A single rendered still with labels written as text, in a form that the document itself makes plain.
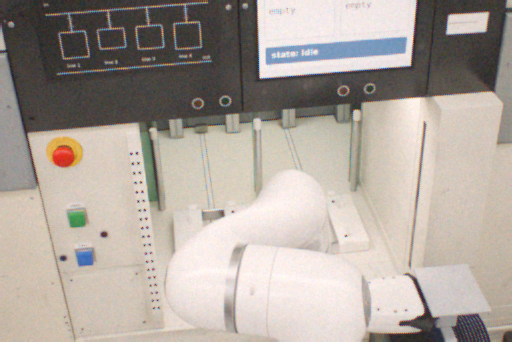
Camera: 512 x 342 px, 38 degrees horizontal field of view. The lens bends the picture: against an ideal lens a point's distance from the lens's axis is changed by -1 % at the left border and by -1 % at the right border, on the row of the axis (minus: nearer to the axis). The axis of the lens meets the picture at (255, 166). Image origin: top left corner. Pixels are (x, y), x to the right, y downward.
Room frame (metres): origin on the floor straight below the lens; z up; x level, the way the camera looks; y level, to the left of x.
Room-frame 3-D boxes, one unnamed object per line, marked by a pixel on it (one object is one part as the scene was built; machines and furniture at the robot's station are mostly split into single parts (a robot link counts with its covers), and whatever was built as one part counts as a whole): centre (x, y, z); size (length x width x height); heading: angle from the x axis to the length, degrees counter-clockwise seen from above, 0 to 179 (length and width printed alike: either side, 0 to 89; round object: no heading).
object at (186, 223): (1.49, 0.11, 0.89); 0.22 x 0.21 x 0.04; 6
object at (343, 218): (1.52, -0.16, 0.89); 0.22 x 0.21 x 0.04; 6
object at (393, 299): (0.92, -0.21, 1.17); 0.11 x 0.10 x 0.07; 94
